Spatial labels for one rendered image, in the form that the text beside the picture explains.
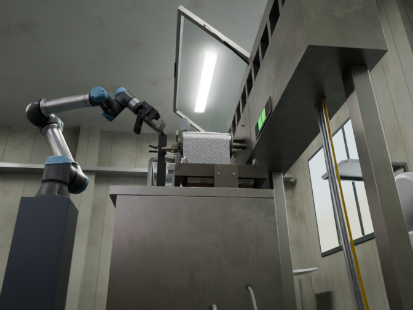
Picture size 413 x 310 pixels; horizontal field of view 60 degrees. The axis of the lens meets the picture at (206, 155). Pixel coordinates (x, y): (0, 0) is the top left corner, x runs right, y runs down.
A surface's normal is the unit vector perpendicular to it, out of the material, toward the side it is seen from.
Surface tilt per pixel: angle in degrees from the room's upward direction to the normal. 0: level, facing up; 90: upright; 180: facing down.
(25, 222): 90
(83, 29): 180
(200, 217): 90
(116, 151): 90
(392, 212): 90
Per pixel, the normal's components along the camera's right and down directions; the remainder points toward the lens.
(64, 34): 0.01, 0.91
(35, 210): 0.13, -0.41
